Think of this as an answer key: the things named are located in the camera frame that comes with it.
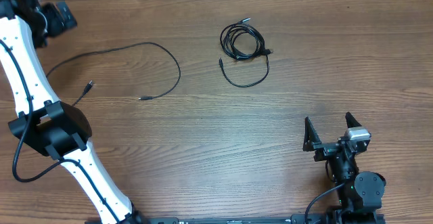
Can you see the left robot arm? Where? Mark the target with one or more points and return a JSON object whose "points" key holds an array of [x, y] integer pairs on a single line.
{"points": [[45, 123]]}

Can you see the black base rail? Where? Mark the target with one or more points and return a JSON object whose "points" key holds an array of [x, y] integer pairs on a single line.
{"points": [[294, 219]]}

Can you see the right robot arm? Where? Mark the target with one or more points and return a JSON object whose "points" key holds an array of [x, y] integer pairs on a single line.
{"points": [[359, 193]]}

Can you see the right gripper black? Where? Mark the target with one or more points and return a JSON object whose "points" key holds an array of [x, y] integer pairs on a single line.
{"points": [[325, 149]]}

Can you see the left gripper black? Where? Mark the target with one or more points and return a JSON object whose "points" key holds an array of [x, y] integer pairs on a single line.
{"points": [[57, 26]]}

